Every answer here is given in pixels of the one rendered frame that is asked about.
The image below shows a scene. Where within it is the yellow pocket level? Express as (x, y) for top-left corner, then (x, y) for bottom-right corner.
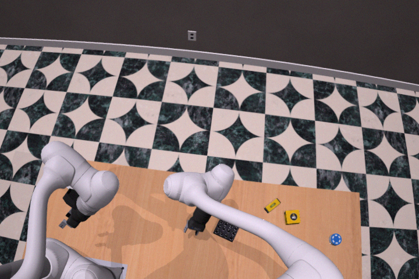
(264, 198), (281, 213)

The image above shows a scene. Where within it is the black knob box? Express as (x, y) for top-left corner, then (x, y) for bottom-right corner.
(213, 220), (239, 242)

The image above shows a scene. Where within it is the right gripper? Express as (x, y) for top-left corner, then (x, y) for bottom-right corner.
(184, 208), (211, 235)

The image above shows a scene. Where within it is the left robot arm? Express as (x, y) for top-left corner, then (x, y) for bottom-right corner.
(0, 141), (123, 279)

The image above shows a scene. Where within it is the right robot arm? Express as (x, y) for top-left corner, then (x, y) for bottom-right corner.
(164, 164), (344, 279)

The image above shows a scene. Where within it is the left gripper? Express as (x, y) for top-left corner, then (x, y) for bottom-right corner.
(58, 188), (100, 229)

